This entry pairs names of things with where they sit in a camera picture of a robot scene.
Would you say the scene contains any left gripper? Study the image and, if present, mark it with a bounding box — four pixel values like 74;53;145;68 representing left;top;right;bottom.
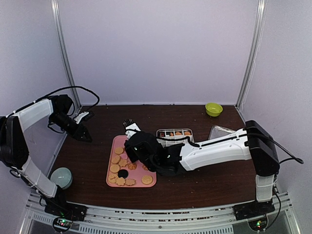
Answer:
50;112;92;142

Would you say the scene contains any tan swirl cookie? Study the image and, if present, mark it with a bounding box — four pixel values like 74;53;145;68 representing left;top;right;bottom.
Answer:
128;163;137;170

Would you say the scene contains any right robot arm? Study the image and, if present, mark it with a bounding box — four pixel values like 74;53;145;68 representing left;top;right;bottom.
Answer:
123;119;280;215

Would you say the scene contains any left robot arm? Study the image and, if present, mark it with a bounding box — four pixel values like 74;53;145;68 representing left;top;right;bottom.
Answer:
0;95;94;216

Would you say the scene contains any black sandwich cookie lower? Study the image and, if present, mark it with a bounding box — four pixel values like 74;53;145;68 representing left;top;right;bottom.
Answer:
117;169;129;178

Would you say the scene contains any pink plastic tray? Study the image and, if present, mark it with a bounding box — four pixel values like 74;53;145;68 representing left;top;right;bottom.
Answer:
106;135;157;188

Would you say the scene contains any white divided cookie tin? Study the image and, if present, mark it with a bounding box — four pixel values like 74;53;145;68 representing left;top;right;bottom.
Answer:
156;129;194;147

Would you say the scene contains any round tan cookie bottom right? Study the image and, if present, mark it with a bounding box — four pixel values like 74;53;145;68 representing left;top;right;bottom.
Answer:
141;175;153;185

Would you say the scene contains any flower shaped tan cookie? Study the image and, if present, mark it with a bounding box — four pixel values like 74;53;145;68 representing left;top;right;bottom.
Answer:
125;179;136;186

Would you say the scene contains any green plastic bowl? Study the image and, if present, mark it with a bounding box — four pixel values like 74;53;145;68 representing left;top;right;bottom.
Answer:
205;103;223;117

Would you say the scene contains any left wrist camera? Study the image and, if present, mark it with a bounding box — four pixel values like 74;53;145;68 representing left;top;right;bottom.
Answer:
73;111;95;124

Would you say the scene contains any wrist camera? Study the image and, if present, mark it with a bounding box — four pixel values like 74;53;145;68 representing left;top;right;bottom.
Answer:
73;111;95;124
123;119;141;139

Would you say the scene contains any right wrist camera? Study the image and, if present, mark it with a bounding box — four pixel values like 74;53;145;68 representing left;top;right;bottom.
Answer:
123;119;141;139

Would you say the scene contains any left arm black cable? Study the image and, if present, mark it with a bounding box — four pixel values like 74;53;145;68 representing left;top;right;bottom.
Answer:
31;85;100;110

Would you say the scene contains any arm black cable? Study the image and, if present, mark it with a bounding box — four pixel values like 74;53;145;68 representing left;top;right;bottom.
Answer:
31;85;100;110
258;133;305;164

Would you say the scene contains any left frame post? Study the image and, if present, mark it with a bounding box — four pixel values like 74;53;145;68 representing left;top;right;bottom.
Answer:
50;0;81;110

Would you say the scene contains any frame post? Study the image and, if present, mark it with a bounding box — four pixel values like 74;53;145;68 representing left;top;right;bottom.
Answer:
236;0;267;111
50;0;81;110

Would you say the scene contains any right frame post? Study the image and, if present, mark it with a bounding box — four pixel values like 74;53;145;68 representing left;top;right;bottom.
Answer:
236;0;267;111

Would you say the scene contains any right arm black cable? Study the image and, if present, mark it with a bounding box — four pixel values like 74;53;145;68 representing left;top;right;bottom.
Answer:
258;133;305;164

